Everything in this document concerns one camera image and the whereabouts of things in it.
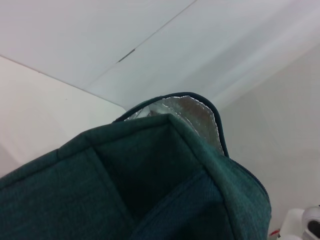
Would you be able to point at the dark teal insulated lunch bag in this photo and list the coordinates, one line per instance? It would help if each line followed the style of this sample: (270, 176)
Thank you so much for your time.
(125, 187)

